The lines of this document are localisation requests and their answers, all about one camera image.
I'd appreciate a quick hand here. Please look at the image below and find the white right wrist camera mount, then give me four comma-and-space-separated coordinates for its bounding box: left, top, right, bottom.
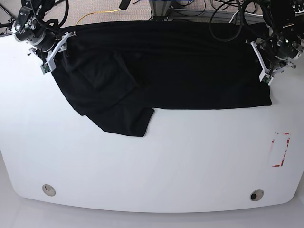
28, 32, 76, 74

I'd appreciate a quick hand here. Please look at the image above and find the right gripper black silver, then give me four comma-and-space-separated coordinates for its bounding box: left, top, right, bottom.
12, 14, 60, 59

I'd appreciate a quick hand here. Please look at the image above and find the grey aluminium frame stand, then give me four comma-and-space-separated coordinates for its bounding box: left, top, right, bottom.
149, 0, 172, 21

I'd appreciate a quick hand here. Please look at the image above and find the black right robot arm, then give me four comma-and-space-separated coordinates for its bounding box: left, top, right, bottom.
12, 0, 69, 62

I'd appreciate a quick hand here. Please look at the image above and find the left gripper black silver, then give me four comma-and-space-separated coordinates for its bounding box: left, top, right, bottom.
262, 22, 304, 71

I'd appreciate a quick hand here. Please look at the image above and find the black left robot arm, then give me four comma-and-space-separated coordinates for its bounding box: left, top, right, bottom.
261, 0, 304, 70

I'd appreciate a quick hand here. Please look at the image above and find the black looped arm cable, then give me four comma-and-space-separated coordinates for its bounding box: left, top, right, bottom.
209, 0, 255, 42

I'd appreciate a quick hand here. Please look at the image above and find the yellow cable on floor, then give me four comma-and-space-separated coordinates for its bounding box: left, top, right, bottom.
76, 9, 119, 26

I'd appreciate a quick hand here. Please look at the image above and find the right table cable grommet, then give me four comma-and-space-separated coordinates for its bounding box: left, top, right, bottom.
249, 189, 264, 201

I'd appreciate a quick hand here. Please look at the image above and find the left table cable grommet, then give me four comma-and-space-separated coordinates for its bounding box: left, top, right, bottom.
42, 184, 56, 197

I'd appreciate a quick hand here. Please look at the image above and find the black T-shirt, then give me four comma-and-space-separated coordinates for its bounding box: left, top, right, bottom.
52, 21, 272, 137

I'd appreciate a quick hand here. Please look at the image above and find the table cable grommet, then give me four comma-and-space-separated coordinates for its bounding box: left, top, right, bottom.
42, 184, 56, 197
249, 189, 264, 201

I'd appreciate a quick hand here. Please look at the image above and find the red tape rectangle marking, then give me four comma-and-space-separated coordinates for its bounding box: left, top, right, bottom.
269, 132, 290, 167

